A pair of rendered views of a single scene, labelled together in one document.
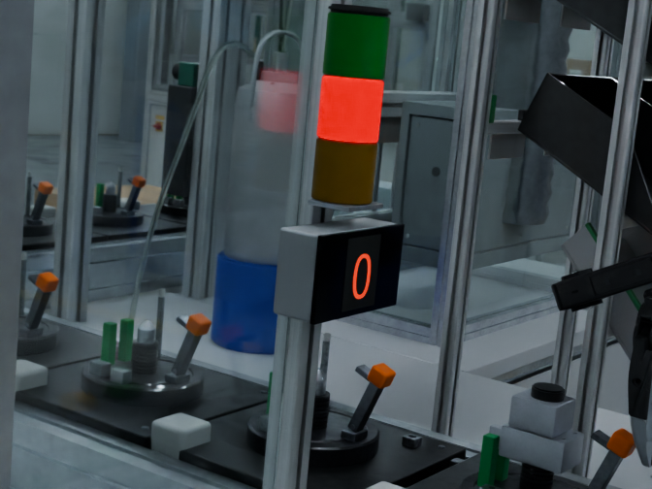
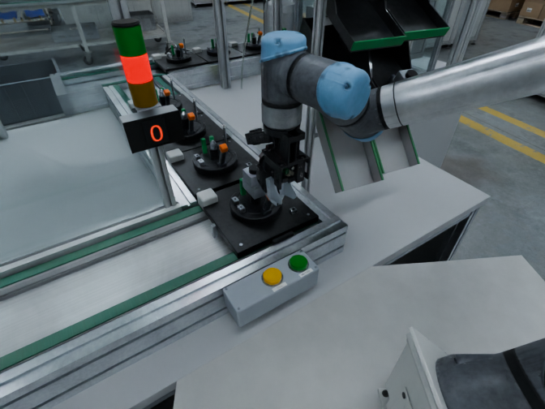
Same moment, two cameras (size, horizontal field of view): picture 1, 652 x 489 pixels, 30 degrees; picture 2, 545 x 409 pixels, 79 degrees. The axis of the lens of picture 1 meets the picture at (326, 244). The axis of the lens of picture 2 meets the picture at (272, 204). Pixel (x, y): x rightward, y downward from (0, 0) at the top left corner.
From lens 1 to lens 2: 0.71 m
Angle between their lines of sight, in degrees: 36
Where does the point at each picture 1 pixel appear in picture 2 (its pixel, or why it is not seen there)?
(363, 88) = (129, 61)
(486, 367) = not seen: hidden behind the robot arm
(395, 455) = (238, 171)
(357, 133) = (134, 80)
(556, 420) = (251, 182)
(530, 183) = not seen: hidden behind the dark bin
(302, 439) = (165, 178)
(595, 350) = (307, 143)
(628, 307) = (321, 127)
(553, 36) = not seen: outside the picture
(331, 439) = (213, 165)
